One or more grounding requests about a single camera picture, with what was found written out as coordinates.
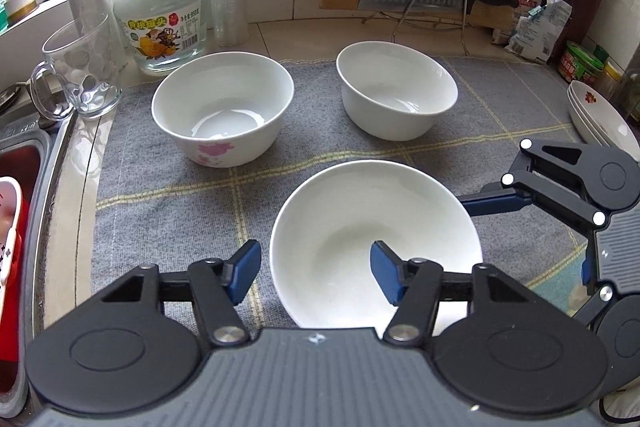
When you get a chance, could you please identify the sauce jar wide green lid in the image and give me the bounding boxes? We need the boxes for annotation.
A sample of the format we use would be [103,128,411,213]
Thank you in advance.
[559,41,606,84]

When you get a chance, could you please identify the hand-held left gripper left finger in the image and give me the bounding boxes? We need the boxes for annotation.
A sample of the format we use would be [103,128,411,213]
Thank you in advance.
[100,239,262,348]

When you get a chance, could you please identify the white bowl faint pink flowers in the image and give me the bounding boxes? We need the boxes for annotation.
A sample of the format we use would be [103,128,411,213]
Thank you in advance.
[336,40,459,142]

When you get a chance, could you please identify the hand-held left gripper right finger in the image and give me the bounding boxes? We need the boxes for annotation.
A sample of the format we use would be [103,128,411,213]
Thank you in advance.
[370,241,543,348]

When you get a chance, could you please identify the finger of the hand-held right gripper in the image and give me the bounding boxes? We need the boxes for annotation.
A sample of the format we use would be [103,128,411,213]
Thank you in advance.
[460,139,608,230]
[572,247,616,330]

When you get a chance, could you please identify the red white plastic basket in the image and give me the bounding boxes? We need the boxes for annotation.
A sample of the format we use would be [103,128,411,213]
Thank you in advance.
[0,177,25,395]

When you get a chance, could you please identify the grey teal checked cloth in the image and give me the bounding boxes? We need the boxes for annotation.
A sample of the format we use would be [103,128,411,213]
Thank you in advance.
[90,57,596,323]

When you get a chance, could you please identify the clear glass mug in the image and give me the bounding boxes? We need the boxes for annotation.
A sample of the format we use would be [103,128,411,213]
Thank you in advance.
[30,13,124,122]

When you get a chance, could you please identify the spice jar yellow lid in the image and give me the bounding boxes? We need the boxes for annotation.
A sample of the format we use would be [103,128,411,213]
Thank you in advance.
[597,59,626,100]

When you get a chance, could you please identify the white blue seasoning bag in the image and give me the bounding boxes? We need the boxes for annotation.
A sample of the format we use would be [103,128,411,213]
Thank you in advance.
[505,0,573,65]

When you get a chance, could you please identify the metal wire rack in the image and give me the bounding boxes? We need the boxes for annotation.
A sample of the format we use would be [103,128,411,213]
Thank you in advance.
[362,0,473,58]

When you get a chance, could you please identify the metal sink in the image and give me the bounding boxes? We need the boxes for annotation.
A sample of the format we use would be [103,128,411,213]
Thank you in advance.
[0,82,81,413]

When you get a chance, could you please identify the glass jar green lid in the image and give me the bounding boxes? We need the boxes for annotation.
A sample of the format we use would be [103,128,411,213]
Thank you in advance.
[112,0,211,75]

